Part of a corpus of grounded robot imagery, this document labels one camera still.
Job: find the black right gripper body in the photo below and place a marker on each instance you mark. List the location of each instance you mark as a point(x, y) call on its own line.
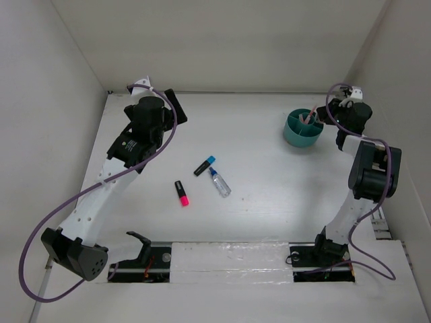
point(340, 114)

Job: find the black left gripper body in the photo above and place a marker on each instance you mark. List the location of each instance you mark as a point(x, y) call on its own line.
point(169, 121)

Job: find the pink purple pen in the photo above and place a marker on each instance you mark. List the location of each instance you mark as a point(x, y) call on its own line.
point(310, 115)

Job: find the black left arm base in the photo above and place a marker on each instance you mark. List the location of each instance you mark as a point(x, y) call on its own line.
point(152, 264)

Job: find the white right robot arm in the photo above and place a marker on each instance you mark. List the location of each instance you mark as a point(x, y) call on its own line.
point(373, 177)

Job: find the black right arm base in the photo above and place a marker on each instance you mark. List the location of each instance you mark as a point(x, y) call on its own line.
point(320, 262)

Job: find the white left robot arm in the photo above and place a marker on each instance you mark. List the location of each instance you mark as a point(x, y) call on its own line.
point(73, 245)

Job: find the blue highlighter black body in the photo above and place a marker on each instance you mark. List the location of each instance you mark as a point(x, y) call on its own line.
point(205, 165)

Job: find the teal round desk organizer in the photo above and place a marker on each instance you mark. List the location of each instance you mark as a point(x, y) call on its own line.
point(297, 133)

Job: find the pink highlighter black body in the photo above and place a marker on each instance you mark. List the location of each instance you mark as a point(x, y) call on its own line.
point(183, 198)

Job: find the clear bottle blue cap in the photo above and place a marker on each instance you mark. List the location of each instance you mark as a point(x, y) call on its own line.
point(220, 183)

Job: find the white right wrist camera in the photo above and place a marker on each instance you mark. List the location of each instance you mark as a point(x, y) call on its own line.
point(352, 95)

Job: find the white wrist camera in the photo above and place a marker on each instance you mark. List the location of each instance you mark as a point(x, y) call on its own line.
point(140, 88)
point(352, 95)

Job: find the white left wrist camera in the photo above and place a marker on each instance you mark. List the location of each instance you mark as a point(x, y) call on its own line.
point(140, 88)

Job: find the aluminium side rail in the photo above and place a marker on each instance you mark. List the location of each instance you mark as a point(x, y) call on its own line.
point(380, 226)

